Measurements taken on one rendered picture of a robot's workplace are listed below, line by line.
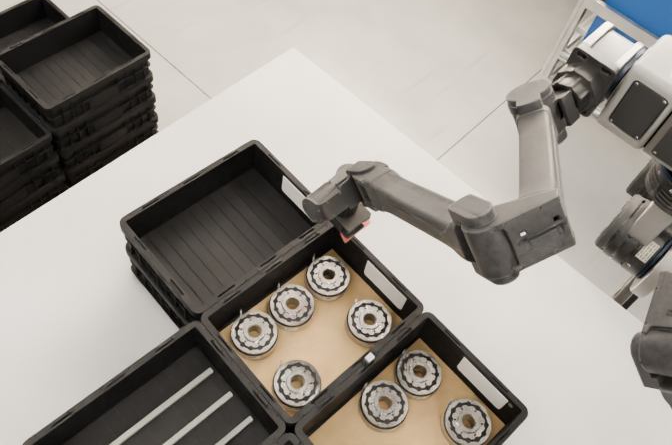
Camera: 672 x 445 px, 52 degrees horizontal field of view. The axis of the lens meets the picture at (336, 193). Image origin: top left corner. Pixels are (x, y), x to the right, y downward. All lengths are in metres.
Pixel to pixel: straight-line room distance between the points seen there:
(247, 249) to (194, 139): 0.47
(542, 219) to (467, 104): 2.38
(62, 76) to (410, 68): 1.59
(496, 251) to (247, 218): 0.94
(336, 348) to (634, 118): 0.78
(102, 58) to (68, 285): 1.00
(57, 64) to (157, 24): 0.92
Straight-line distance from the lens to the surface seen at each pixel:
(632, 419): 1.92
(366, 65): 3.29
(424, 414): 1.58
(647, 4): 2.96
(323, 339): 1.59
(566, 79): 1.27
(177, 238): 1.70
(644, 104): 1.32
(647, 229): 1.49
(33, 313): 1.81
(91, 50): 2.60
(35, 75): 2.55
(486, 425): 1.58
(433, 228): 1.00
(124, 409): 1.55
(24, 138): 2.52
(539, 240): 0.91
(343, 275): 1.64
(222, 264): 1.66
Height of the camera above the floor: 2.30
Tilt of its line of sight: 55 degrees down
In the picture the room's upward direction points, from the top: 13 degrees clockwise
